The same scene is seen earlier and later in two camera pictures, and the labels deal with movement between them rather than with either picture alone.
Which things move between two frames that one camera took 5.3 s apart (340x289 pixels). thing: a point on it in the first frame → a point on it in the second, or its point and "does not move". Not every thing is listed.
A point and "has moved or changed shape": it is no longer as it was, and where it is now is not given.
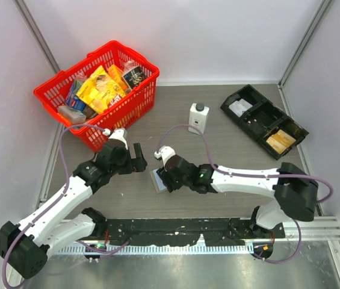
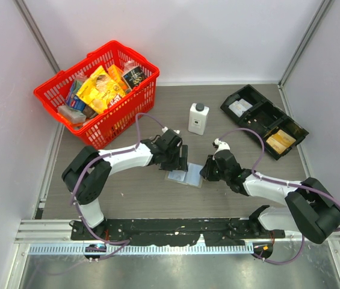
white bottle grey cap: (197, 117) does not move
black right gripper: (166, 176) → (206, 171)
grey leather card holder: (158, 184) has moved or changed shape
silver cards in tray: (239, 107) does not move
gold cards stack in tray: (280, 141) does not move
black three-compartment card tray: (277, 130) does not move
